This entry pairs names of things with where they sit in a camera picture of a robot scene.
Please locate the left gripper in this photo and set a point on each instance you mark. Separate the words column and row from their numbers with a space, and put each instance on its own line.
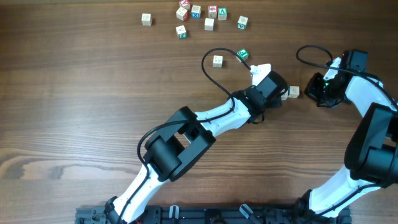
column 280, row 95

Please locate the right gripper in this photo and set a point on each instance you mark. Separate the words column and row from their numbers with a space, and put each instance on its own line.
column 319, row 92

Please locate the blue P wooden block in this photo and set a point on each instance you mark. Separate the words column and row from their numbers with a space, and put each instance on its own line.
column 285, row 95

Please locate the blue edged wooden block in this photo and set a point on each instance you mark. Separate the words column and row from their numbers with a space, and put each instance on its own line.
column 294, row 92

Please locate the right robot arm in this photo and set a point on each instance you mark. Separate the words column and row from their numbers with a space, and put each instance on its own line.
column 370, row 161

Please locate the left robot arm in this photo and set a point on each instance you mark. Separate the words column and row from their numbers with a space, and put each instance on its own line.
column 174, row 147

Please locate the green E block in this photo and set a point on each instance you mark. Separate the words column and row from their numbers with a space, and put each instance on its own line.
column 242, row 55

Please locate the wooden block lowest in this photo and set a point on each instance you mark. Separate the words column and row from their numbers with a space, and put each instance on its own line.
column 217, row 61

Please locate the green V block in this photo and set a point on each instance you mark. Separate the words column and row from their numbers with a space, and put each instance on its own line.
column 242, row 22

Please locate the plain wooden block centre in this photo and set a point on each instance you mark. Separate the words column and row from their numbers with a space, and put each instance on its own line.
column 209, row 24

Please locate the plain wooden block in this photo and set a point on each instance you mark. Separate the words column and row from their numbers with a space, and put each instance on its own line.
column 209, row 24
column 146, row 19

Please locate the green A block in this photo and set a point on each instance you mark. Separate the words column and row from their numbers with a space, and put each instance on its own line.
column 222, row 13

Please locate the red 9 block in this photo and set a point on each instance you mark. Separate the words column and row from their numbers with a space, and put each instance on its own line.
column 212, row 11

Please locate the green side block left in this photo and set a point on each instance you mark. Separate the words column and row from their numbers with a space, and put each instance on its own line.
column 181, row 32

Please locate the blue X block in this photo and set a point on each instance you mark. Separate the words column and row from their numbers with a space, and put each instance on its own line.
column 196, row 11

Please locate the red edged wooden block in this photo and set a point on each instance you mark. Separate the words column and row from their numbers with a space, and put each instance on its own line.
column 182, row 13

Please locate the red letter block top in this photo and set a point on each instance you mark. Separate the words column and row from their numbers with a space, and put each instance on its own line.
column 184, row 4

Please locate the plain wooden block far left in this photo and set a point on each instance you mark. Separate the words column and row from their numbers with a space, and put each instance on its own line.
column 146, row 19

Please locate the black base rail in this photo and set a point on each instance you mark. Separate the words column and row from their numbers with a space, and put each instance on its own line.
column 174, row 214

